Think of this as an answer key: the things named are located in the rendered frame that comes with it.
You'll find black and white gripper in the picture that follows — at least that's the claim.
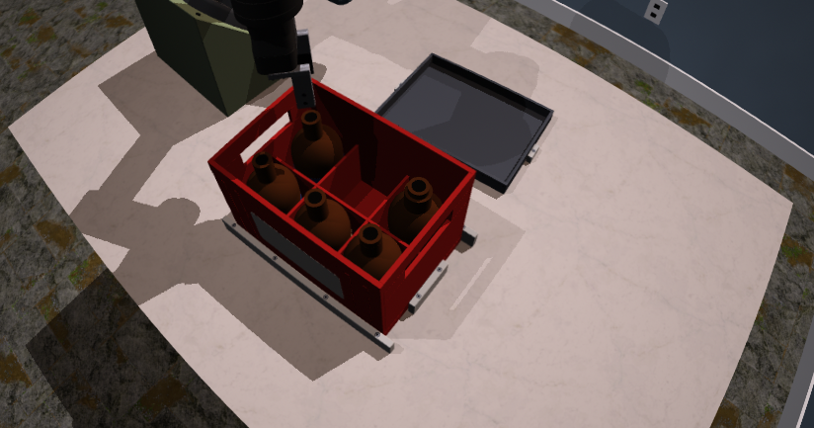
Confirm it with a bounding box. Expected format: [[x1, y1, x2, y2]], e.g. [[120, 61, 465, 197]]
[[230, 0, 316, 109]]

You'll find brown bottle with red label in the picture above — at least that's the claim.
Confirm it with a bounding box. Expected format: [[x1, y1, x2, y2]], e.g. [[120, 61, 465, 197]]
[[388, 177, 443, 245]]

